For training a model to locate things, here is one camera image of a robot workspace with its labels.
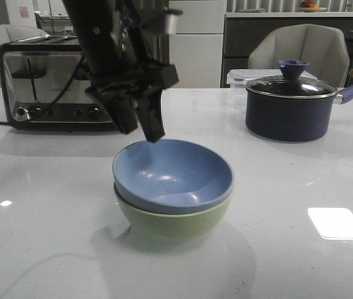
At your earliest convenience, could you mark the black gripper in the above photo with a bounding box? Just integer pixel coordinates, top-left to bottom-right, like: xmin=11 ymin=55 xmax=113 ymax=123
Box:
xmin=85 ymin=62 xmax=179 ymax=143

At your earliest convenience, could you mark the blue bowl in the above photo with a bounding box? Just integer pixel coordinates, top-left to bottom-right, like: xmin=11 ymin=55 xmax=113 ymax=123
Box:
xmin=112 ymin=139 xmax=234 ymax=215

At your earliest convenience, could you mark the green bowl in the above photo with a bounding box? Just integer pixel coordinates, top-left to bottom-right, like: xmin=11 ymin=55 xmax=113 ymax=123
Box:
xmin=114 ymin=188 xmax=231 ymax=242

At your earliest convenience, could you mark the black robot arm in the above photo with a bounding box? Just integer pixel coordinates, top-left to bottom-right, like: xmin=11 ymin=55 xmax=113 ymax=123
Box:
xmin=64 ymin=1 xmax=183 ymax=143

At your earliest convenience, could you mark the white refrigerator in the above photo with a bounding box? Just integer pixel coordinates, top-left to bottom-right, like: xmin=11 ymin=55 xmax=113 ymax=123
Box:
xmin=169 ymin=1 xmax=227 ymax=88

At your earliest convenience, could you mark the black and silver toaster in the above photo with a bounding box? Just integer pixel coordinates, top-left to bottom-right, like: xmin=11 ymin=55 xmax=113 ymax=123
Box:
xmin=0 ymin=36 xmax=117 ymax=131

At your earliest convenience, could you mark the clear plastic food container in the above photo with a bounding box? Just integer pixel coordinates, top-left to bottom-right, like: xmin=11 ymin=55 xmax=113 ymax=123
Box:
xmin=227 ymin=69 xmax=316 ymax=110

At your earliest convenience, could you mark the dark blue saucepan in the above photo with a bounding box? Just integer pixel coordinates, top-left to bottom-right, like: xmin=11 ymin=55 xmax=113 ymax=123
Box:
xmin=246 ymin=85 xmax=353 ymax=142

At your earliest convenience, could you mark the glass lid with blue knob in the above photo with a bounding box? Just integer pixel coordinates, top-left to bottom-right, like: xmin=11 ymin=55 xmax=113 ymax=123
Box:
xmin=246 ymin=60 xmax=337 ymax=99

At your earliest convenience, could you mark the beige chair right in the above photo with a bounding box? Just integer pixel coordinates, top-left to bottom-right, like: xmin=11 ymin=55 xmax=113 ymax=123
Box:
xmin=248 ymin=24 xmax=350 ymax=87

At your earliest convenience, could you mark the fruit bowl on counter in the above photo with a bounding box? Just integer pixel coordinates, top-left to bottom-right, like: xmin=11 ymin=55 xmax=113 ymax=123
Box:
xmin=297 ymin=0 xmax=327 ymax=12

